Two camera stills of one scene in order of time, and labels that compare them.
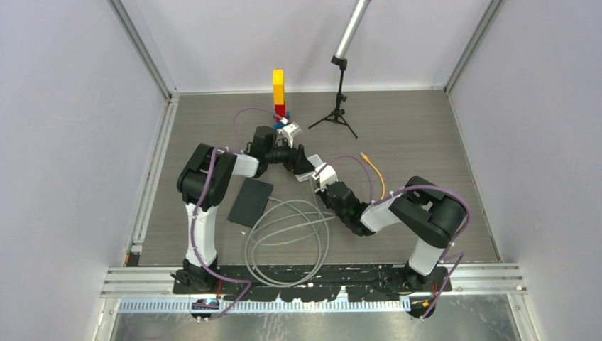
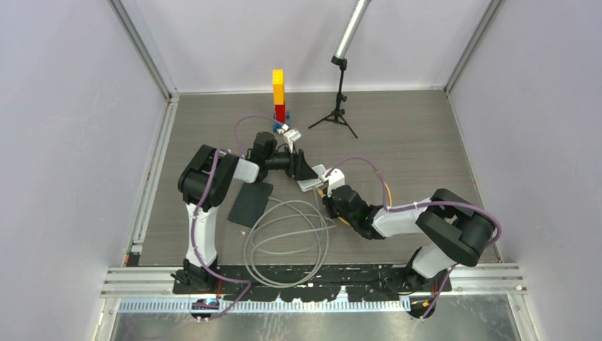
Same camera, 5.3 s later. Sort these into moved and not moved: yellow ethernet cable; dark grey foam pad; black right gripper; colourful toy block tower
Moved: yellow ethernet cable
Not moved: black right gripper; dark grey foam pad; colourful toy block tower
